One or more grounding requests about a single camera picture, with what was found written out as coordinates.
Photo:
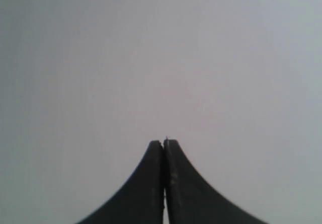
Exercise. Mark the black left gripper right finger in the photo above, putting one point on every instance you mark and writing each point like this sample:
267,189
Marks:
190,199

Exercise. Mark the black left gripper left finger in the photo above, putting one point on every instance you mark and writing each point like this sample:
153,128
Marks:
141,198

